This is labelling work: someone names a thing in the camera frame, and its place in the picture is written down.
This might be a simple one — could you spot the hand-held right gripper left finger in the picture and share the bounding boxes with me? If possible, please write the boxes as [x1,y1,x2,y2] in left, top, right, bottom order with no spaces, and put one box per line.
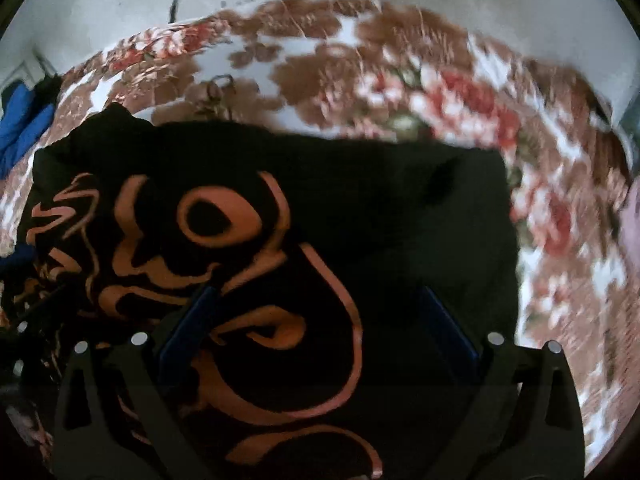
[52,285,226,480]

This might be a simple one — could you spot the black hoodie with orange print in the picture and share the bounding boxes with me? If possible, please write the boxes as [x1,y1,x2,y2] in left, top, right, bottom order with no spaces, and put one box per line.
[0,102,521,480]

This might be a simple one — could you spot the blue garment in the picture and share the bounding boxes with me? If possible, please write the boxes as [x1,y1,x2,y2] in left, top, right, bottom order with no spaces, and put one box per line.
[0,82,56,181]

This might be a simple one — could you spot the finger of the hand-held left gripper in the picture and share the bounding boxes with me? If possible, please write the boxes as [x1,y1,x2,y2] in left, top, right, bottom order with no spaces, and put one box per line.
[0,282,71,386]

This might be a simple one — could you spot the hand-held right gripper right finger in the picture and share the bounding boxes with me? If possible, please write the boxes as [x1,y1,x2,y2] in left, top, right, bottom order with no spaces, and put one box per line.
[417,284,586,480]

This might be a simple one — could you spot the floral blanket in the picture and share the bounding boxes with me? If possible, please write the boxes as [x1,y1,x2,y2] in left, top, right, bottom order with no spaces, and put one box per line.
[0,0,640,476]

